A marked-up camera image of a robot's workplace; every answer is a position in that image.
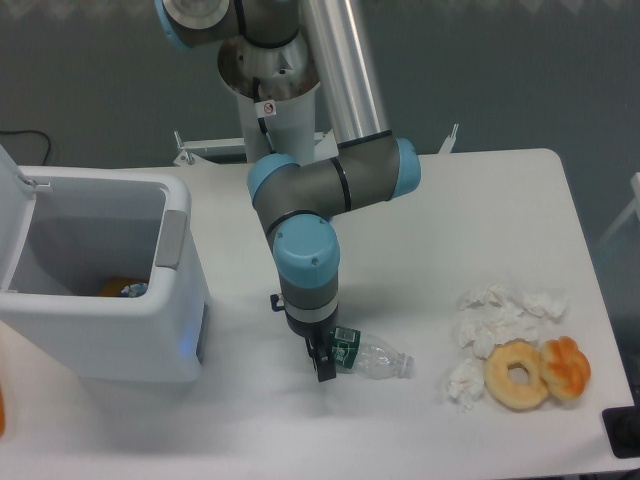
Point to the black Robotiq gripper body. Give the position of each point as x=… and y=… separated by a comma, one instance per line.
x=312, y=330

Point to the crushed clear plastic bottle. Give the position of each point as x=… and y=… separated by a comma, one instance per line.
x=364, y=354

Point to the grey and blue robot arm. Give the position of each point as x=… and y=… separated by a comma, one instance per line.
x=290, y=199

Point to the small crumpled white tissue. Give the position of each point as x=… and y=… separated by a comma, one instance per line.
x=466, y=384

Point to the large crumpled white tissue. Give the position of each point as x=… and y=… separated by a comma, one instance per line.
x=495, y=314

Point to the crumpled wrapper inside bin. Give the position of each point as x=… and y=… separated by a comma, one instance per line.
x=133, y=290

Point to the orange trash inside bin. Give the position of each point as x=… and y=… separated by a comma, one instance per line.
x=114, y=286

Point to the orange glazed bread roll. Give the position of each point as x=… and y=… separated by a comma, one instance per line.
x=564, y=368

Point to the white trash bin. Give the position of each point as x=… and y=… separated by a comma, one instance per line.
x=94, y=225

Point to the black device at table edge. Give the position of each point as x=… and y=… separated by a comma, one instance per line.
x=622, y=428

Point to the white trash bin lid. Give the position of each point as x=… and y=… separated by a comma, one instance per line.
x=18, y=200

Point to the orange object at left edge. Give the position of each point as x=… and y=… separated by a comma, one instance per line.
x=2, y=413

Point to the ring doughnut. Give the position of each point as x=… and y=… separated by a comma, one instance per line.
x=512, y=376

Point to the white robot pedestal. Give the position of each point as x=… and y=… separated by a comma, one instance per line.
x=275, y=91

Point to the white frame at right edge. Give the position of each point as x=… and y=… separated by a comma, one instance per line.
x=621, y=225

